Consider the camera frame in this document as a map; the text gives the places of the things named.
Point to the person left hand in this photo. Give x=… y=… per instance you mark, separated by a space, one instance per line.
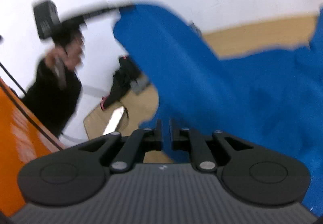
x=71 y=55

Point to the blue jacket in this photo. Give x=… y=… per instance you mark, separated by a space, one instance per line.
x=272 y=98

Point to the small grey cloth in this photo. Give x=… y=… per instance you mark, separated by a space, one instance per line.
x=140 y=84

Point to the orange stool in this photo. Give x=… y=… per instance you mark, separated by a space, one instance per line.
x=23 y=139

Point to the white smartphone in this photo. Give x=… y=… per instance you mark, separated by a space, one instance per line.
x=115 y=120

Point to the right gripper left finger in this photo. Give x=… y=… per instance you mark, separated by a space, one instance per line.
x=135 y=146

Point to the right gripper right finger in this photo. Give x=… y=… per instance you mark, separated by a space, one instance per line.
x=193 y=142

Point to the person black sleeve forearm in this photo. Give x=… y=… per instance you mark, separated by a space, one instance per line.
x=52 y=105

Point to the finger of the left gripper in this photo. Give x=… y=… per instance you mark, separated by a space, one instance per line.
x=102 y=8

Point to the black garment pink trim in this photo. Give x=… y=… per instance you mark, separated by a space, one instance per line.
x=122 y=79

